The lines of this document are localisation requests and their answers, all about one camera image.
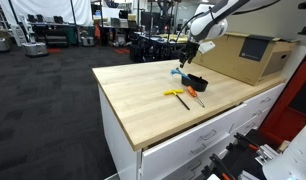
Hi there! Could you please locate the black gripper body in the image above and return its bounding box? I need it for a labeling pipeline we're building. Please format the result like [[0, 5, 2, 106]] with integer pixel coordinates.
[[182, 39, 201, 57]]

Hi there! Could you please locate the orange handle screwdriver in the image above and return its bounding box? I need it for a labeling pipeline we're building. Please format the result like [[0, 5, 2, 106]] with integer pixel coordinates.
[[186, 85, 206, 109]]

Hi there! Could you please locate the grey mobile robot base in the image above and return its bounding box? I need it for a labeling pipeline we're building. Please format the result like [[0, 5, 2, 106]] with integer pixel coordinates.
[[79, 34, 96, 47], [0, 35, 11, 53], [17, 14, 50, 58]]

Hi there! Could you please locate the black plastic bowl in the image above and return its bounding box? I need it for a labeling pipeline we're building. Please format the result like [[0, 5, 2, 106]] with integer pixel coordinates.
[[181, 73, 210, 93]]

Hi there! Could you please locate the black equipment cart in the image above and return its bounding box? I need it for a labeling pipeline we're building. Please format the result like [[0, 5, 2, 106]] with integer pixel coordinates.
[[128, 30, 182, 64]]

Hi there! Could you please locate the large cardboard box grey label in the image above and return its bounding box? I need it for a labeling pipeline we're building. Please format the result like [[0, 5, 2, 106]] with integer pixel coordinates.
[[192, 31, 299, 87]]

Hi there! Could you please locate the white workbench drawer cabinet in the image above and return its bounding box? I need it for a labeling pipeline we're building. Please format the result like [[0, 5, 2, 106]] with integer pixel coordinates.
[[97, 81, 287, 180]]

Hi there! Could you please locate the red panel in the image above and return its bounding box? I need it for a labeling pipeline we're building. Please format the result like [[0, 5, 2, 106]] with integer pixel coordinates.
[[257, 46, 306, 145]]

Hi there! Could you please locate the black desk with equipment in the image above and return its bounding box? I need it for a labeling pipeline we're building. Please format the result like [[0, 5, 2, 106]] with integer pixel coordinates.
[[27, 13, 78, 48]]

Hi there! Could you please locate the white plastic cover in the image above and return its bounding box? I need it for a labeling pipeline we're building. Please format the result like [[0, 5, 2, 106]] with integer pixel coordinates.
[[261, 117, 306, 180]]

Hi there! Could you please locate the white backdrop screen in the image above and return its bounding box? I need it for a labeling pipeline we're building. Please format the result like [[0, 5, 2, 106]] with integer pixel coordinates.
[[0, 0, 94, 27]]

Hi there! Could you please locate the yellow T-handle hex key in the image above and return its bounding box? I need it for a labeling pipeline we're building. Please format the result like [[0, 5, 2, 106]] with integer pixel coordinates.
[[163, 88, 191, 112]]

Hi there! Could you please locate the black clamp orange handle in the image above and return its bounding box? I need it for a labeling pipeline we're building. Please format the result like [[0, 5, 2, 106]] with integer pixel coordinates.
[[226, 132, 281, 166]]

